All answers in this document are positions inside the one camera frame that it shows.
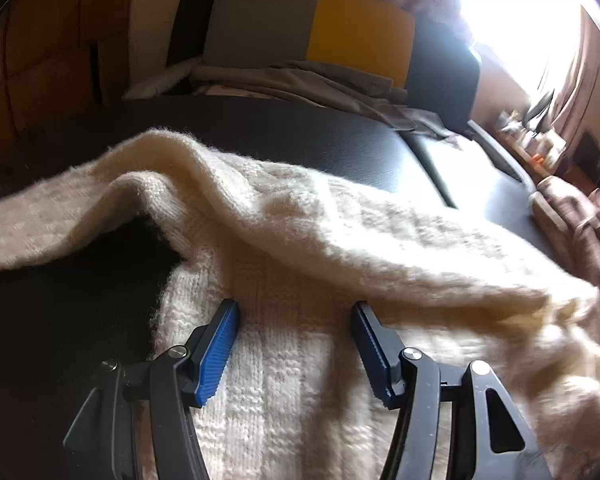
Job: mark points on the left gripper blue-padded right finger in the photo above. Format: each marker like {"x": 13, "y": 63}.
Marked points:
{"x": 489, "y": 437}

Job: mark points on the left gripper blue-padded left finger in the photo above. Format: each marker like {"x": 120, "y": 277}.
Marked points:
{"x": 184, "y": 377}

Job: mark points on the cream knitted sweater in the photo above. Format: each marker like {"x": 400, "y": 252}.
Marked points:
{"x": 296, "y": 248}

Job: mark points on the pink brown clothes pile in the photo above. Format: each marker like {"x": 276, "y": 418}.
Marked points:
{"x": 570, "y": 220}

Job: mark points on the cluttered side shelf items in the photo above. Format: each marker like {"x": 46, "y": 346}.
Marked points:
{"x": 533, "y": 132}

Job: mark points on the pink curtain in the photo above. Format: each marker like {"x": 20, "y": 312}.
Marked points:
{"x": 575, "y": 109}

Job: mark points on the grey blanket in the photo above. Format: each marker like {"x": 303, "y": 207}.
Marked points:
{"x": 320, "y": 84}

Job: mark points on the grey yellow black cushion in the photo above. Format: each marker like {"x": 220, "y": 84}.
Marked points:
{"x": 424, "y": 58}

